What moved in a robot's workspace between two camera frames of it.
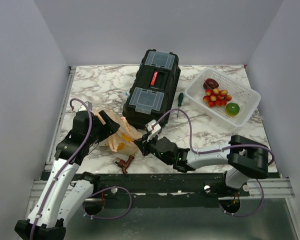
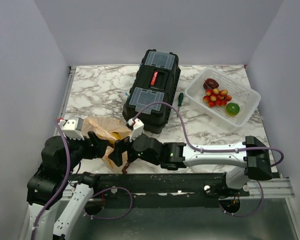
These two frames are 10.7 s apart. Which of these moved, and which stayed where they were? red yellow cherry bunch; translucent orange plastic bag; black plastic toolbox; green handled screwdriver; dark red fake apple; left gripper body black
Moved: translucent orange plastic bag; left gripper body black
Stayed: red yellow cherry bunch; dark red fake apple; green handled screwdriver; black plastic toolbox
